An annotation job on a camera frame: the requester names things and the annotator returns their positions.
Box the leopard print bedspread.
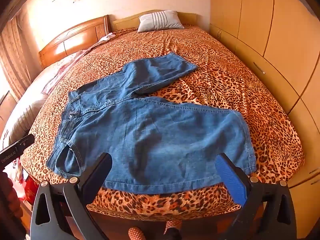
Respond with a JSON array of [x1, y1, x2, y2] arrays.
[[21, 26, 304, 221]]

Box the light wooden headboard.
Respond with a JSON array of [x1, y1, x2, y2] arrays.
[[110, 10, 198, 33]]

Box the beige wooden wardrobe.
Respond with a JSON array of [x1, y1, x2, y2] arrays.
[[209, 0, 319, 238]]

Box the pink floral blanket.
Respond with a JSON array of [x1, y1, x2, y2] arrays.
[[1, 33, 115, 149]]

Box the blue denim pants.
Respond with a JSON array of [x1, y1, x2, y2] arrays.
[[47, 53, 256, 194]]

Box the grey striped pillow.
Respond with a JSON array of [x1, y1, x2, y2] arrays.
[[137, 10, 184, 33]]

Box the beige curtain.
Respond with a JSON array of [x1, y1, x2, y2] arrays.
[[1, 16, 31, 102]]

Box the red bag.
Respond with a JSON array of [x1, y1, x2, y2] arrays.
[[14, 176, 39, 205]]

